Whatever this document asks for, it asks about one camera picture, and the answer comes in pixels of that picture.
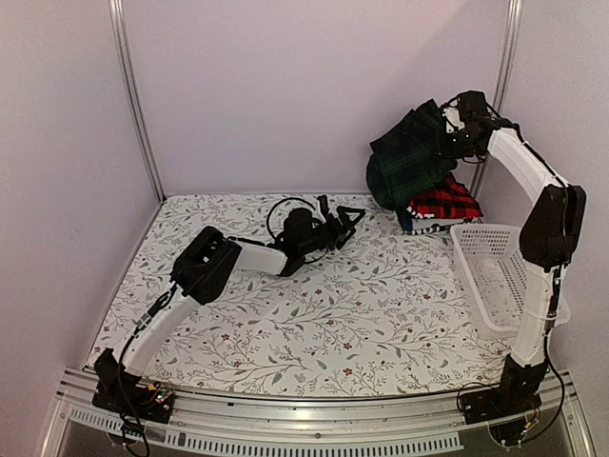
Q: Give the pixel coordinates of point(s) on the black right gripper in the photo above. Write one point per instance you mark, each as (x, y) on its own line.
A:
(444, 149)

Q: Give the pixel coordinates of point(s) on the floral patterned table cloth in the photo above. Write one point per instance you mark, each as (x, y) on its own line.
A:
(384, 315)

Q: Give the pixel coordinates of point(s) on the folded navy blue shirt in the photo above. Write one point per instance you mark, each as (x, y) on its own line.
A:
(414, 226)

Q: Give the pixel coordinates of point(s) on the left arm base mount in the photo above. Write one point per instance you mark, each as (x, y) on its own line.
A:
(120, 392)

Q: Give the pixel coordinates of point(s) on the aluminium frame post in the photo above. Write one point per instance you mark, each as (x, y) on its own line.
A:
(508, 52)
(120, 36)

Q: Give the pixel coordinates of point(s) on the white plastic laundry basket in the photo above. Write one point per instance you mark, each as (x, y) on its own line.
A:
(494, 276)

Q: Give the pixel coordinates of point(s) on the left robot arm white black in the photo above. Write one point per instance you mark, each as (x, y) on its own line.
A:
(201, 272)

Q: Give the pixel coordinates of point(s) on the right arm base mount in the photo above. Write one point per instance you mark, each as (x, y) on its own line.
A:
(516, 393)

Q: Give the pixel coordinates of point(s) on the dark green plaid garment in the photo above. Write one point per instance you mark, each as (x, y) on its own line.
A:
(405, 161)

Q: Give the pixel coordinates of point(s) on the left aluminium frame post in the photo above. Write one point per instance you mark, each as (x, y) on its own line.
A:
(120, 36)

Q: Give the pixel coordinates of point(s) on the aluminium front rail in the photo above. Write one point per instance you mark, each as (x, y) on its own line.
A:
(206, 423)

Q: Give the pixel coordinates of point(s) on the red black plaid shirt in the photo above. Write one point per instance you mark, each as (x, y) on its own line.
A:
(447, 200)

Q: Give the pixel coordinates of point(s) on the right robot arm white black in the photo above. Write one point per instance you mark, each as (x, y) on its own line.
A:
(548, 237)

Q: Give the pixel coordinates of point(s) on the right aluminium frame post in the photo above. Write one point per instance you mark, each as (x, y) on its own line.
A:
(508, 52)

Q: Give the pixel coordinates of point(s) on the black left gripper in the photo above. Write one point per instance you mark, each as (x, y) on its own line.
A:
(339, 232)

